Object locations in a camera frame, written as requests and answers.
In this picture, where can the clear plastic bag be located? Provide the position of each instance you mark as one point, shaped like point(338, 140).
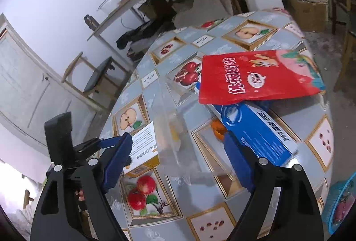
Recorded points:
point(178, 129)

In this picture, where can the person's left hand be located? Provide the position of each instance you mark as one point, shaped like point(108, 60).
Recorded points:
point(80, 197)

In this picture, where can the blue plastic basket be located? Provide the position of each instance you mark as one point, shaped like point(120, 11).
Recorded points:
point(331, 202)

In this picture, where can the black clothing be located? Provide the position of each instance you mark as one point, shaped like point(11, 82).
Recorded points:
point(139, 35)

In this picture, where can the clear plastic bowl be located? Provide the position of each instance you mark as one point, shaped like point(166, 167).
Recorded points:
point(110, 1)

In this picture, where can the white door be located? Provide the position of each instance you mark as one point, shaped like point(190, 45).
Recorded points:
point(27, 76)

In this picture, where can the metal thermos flask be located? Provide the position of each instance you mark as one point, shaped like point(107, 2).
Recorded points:
point(90, 22)

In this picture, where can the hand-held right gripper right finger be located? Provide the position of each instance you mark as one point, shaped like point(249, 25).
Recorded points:
point(237, 165)

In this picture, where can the orange box white label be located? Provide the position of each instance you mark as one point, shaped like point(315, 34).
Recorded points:
point(144, 143)

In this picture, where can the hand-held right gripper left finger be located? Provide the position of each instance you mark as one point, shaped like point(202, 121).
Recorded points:
point(116, 160)

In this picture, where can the blue white box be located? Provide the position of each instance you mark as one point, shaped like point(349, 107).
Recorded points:
point(256, 132)

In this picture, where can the white crumpled sheet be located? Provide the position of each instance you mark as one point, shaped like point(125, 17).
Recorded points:
point(205, 7)

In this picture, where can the orange peel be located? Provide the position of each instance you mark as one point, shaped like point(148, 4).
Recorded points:
point(218, 129)

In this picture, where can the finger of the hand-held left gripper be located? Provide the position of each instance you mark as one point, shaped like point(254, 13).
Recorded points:
point(107, 142)

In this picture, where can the small cardboard box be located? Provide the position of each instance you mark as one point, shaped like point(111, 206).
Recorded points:
point(155, 8)

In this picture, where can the pink textured packet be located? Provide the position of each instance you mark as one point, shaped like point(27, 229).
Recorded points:
point(342, 207)

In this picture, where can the red snack pouch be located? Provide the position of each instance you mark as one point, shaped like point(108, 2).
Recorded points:
point(250, 76)

